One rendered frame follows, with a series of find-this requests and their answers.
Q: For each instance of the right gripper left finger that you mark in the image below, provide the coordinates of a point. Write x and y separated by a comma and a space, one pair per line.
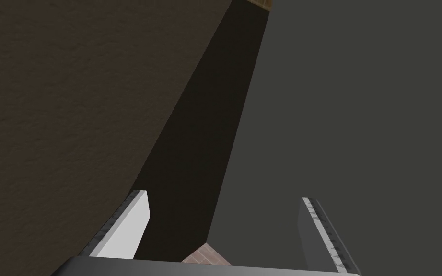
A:
123, 232

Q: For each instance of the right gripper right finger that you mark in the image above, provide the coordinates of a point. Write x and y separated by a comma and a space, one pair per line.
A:
322, 239

